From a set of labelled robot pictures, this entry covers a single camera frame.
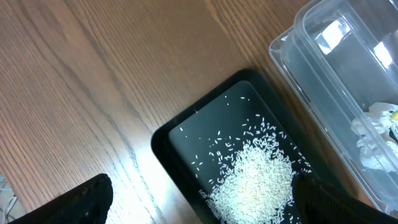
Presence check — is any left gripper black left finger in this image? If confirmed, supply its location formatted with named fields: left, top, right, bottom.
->
left=11, top=174, right=113, bottom=224

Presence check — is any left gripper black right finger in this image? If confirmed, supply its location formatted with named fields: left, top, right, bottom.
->
left=292, top=175, right=397, bottom=224

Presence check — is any pile of white rice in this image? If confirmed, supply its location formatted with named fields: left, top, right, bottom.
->
left=203, top=136, right=301, bottom=223

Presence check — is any white tissue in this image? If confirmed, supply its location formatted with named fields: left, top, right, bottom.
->
left=351, top=102, right=397, bottom=172

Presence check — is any yellow green snack wrapper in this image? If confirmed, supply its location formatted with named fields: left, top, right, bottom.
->
left=391, top=111, right=398, bottom=120

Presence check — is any black waste tray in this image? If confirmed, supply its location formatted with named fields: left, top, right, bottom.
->
left=151, top=69, right=343, bottom=223

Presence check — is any clear plastic bin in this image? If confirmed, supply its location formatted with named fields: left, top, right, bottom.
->
left=269, top=0, right=397, bottom=217

